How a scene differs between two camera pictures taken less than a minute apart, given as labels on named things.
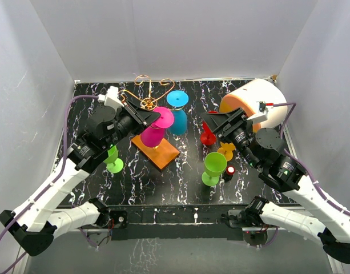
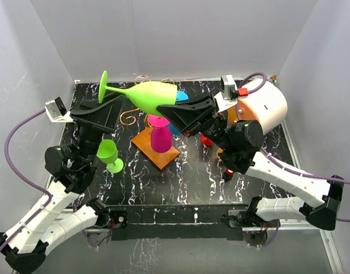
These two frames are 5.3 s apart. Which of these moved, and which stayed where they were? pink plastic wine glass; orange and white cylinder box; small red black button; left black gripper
Moved: left black gripper; pink plastic wine glass
Stayed: orange and white cylinder box; small red black button
